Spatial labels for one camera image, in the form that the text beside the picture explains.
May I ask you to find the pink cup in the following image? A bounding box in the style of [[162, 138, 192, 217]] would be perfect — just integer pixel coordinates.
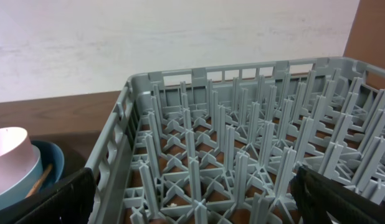
[[0, 127, 37, 194]]

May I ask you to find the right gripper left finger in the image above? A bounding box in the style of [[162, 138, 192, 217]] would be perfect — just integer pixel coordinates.
[[0, 168, 96, 224]]

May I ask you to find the light blue bowl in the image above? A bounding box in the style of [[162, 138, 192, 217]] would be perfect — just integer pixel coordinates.
[[0, 145, 43, 210]]

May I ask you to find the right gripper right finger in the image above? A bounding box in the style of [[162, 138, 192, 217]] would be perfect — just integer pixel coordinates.
[[290, 166, 385, 224]]

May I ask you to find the dark blue plate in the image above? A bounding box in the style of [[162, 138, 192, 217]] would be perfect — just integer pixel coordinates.
[[31, 140, 65, 191]]

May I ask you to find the grey dishwasher rack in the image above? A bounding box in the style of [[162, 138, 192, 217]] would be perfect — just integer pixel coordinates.
[[86, 57, 385, 223]]

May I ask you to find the wooden chopstick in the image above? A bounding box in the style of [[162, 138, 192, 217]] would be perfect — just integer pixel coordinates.
[[26, 164, 53, 198]]

